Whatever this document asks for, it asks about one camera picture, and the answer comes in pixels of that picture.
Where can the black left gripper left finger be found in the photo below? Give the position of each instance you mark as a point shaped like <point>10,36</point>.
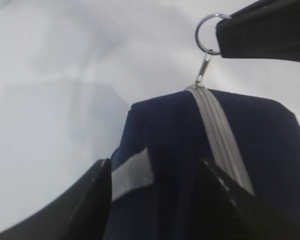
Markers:
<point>80,213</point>

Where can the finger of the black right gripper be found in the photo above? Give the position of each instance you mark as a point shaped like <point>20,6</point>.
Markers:
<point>266,29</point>

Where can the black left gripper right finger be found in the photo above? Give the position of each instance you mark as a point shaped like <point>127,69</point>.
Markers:
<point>226,211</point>

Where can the navy and white lunch bag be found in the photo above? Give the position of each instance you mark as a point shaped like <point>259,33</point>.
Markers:
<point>255,141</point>

